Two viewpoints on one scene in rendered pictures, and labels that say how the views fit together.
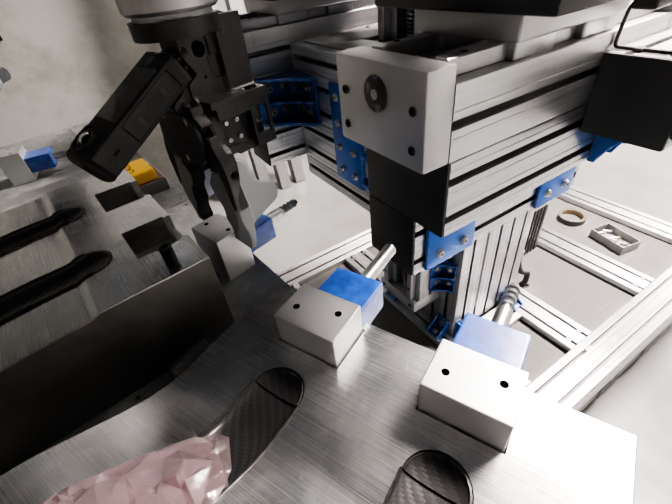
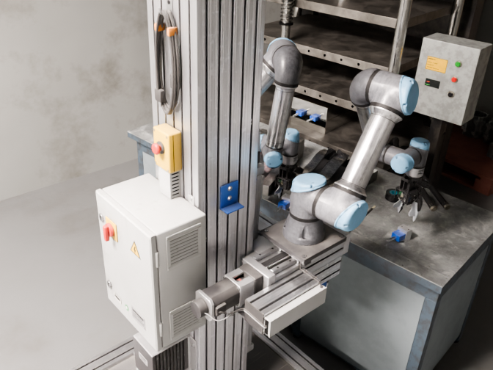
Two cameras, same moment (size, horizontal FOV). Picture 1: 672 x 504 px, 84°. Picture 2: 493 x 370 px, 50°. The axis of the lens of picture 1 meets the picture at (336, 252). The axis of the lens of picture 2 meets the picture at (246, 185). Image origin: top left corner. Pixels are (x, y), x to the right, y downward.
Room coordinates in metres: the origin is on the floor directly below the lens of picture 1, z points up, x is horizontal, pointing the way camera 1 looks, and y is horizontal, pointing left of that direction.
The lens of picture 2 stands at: (2.39, -0.58, 2.14)
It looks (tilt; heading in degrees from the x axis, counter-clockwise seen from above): 30 degrees down; 166
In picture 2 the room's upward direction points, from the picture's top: 3 degrees clockwise
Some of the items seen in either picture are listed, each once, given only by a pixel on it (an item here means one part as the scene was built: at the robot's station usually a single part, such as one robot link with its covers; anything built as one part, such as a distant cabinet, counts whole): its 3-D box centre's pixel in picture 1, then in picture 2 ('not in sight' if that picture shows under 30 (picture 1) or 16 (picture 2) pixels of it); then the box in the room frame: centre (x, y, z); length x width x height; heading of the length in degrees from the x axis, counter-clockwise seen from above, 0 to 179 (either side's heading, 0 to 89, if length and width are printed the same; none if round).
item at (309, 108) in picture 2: not in sight; (331, 105); (-0.70, 0.72, 0.87); 0.50 x 0.27 x 0.17; 125
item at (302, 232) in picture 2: not in sight; (304, 222); (0.90, 0.01, 1.09); 0.15 x 0.15 x 0.10
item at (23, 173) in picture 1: (47, 157); (396, 236); (0.70, 0.51, 0.83); 0.13 x 0.05 x 0.05; 113
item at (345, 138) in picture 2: not in sight; (329, 116); (-0.79, 0.76, 0.76); 1.30 x 0.84 x 0.06; 35
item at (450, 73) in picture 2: not in sight; (428, 168); (-0.02, 1.08, 0.74); 0.30 x 0.22 x 1.47; 35
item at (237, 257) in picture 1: (256, 226); (282, 205); (0.38, 0.09, 0.83); 0.13 x 0.05 x 0.05; 134
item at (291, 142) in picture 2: not in sight; (289, 142); (0.36, 0.10, 1.14); 0.09 x 0.08 x 0.11; 84
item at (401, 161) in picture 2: not in sight; (401, 159); (0.73, 0.44, 1.22); 0.11 x 0.11 x 0.08; 35
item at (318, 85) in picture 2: not in sight; (338, 78); (-0.82, 0.80, 1.02); 1.10 x 0.74 x 0.05; 35
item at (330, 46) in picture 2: not in sight; (342, 40); (-0.82, 0.80, 1.27); 1.10 x 0.74 x 0.05; 35
